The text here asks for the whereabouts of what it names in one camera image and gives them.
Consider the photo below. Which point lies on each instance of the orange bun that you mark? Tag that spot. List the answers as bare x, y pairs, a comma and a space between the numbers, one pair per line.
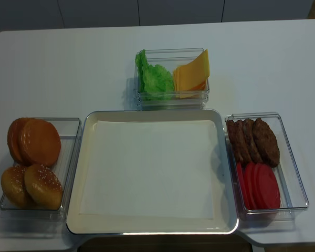
12, 140
39, 142

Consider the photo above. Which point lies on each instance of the green lettuce leaf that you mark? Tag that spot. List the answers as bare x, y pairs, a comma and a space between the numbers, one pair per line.
153, 79

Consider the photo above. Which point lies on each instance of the clear lettuce cheese container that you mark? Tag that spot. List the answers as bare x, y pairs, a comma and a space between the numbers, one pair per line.
171, 59

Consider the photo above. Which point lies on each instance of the flat cheese slice stack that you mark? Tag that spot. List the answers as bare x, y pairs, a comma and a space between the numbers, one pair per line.
188, 81

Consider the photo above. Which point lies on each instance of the upright cheese slice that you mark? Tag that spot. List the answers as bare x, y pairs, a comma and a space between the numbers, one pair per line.
199, 66

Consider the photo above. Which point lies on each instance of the white metal tray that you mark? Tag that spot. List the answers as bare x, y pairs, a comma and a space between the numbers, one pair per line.
225, 219

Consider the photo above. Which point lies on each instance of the brown meat patty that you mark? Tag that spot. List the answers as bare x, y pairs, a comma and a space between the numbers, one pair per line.
266, 143
252, 148
241, 142
231, 134

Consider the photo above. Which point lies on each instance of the red tomato slice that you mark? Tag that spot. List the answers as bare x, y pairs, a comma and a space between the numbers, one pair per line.
242, 185
268, 188
248, 175
255, 186

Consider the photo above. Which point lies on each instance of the clear bun container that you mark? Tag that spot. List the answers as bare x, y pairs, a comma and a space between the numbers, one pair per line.
70, 132

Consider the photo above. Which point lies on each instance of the clear patty tomato container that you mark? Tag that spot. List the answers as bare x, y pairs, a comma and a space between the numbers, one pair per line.
292, 192

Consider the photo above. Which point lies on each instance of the right sesame bun top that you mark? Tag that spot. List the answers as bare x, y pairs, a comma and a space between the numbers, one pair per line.
43, 186

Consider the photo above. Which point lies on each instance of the sesame bun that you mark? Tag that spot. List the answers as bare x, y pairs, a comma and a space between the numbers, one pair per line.
43, 186
13, 186

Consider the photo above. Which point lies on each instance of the left sesame bun top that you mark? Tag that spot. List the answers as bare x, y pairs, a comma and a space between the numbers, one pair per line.
13, 186

